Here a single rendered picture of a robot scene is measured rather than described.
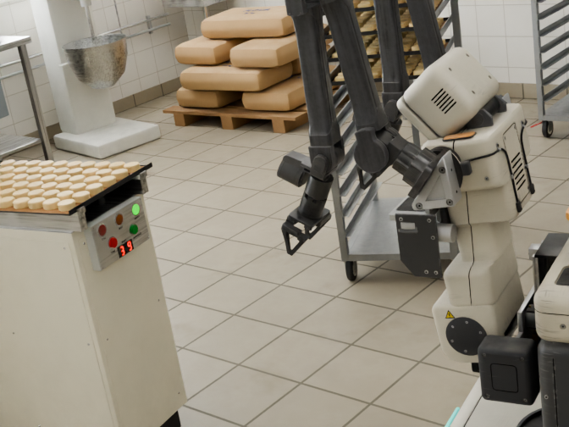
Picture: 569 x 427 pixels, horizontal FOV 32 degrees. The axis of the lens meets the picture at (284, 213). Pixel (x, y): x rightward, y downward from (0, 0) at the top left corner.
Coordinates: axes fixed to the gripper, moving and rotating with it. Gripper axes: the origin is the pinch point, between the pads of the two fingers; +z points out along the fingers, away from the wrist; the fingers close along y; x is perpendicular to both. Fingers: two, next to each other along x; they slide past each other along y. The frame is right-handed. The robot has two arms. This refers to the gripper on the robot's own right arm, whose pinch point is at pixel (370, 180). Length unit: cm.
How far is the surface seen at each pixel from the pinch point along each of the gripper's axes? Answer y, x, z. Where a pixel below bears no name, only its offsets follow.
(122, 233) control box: 23, -60, 40
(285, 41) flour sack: -324, -166, 120
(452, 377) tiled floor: -41, 40, 78
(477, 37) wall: -383, -62, 87
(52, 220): 39, -74, 36
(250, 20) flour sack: -333, -199, 121
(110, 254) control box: 30, -58, 44
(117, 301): 28, -54, 60
